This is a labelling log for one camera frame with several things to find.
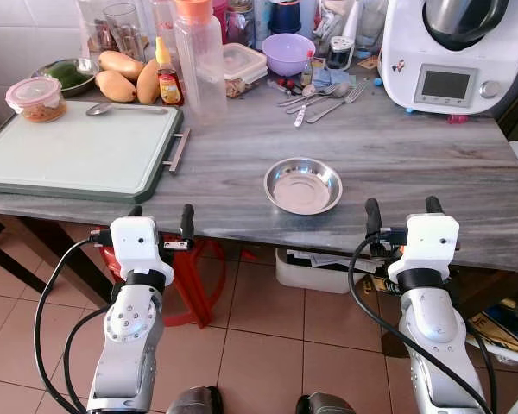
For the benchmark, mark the clear drinking glass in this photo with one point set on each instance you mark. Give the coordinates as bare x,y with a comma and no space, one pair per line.
123,34

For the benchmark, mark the yellow mango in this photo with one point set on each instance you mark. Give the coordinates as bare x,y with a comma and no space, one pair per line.
121,65
115,86
148,84

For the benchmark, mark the clear bottle with orange cap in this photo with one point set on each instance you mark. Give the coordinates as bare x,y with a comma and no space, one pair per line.
198,69

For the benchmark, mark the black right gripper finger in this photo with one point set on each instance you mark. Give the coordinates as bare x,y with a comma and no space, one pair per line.
435,206
374,216

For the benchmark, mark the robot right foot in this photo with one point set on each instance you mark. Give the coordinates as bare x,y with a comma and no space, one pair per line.
328,405

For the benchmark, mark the white plastic storage box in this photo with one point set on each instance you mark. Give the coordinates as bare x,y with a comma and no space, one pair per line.
311,276

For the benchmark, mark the steel bowl with green fruit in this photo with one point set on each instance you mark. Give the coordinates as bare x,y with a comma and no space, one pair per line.
65,76

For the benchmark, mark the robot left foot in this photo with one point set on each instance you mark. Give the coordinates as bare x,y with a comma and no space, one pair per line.
194,403

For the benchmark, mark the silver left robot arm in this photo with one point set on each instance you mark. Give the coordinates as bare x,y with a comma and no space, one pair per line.
129,345

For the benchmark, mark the yellow and black bag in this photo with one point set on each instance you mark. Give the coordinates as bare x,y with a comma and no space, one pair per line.
501,328

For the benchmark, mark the large steel spoon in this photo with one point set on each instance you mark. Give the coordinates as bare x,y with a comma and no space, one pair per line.
99,109

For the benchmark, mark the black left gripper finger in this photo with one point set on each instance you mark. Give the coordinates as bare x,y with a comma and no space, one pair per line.
136,211
187,222

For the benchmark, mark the glass jar with lid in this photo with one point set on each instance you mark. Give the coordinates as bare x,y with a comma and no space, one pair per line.
242,21

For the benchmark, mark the purple plastic bowl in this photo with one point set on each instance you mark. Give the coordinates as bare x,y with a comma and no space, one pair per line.
287,53

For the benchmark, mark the steel fork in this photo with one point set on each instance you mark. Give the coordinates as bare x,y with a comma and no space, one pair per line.
332,109

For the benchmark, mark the white kitchen cooking machine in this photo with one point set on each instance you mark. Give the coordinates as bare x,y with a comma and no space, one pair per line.
414,43

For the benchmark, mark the clear square food container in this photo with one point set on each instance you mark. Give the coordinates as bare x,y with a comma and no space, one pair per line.
244,65

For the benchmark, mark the white pipe frame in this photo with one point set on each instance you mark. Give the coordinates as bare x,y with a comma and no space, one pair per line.
509,347

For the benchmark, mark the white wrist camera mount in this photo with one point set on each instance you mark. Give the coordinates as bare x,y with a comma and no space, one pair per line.
138,241
427,241

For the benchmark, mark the steel table spoon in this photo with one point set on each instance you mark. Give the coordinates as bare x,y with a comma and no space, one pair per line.
338,89

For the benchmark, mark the red plastic stool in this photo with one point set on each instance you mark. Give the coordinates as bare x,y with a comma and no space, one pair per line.
186,285

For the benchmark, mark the pink-lidded round food container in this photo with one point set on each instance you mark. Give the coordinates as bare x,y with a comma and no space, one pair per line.
36,99

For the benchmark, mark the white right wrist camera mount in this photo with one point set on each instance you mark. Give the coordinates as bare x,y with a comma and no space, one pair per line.
427,241

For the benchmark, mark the red plastic container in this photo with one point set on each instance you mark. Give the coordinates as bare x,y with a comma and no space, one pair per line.
220,17

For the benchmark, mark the dark blue cup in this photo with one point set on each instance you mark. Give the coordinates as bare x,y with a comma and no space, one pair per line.
285,17

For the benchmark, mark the green-rimmed white cutting board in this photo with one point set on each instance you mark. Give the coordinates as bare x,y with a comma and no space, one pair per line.
69,151

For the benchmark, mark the yellow-capped sauce bottle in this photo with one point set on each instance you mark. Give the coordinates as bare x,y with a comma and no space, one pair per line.
169,86

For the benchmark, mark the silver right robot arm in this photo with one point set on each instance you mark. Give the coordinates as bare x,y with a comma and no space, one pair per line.
432,336

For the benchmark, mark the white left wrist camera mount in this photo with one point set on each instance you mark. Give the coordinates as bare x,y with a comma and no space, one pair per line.
138,241

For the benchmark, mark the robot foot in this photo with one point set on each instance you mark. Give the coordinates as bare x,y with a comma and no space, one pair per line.
328,405
194,403

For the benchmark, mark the shallow steel bowl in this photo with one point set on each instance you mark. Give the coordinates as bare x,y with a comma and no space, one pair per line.
302,188

